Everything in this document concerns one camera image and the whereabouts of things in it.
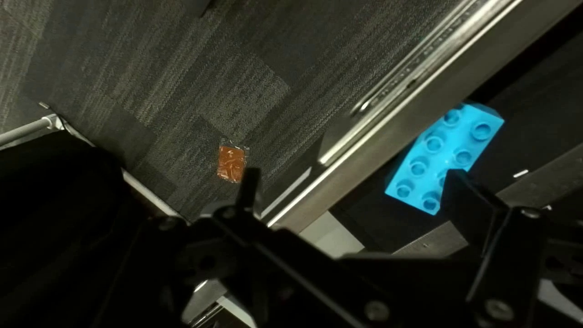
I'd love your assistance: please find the orange snack packet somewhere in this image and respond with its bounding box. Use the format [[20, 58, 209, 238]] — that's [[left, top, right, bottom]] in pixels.
[[215, 138, 251, 184]]

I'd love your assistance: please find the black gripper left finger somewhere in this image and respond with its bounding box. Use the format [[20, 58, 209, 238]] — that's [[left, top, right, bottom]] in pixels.
[[235, 165, 264, 215]]

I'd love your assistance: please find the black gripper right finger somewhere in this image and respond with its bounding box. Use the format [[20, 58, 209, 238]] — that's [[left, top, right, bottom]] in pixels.
[[444, 167, 552, 328]]

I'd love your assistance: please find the blue building block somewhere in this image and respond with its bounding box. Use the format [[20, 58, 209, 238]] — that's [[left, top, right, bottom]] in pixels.
[[382, 102, 506, 217]]

